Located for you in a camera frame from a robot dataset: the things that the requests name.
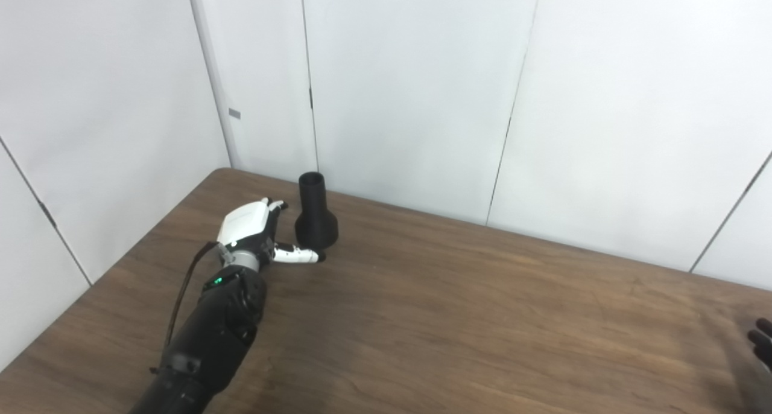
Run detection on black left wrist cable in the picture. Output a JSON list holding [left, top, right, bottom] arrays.
[[163, 241, 220, 355]]

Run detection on black funnel-shaped nozzle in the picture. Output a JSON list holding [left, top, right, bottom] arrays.
[[294, 171, 339, 251]]

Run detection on white and black right hand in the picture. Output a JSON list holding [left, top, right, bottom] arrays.
[[747, 317, 772, 374]]

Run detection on white and black left hand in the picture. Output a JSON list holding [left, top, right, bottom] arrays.
[[216, 198, 327, 271]]

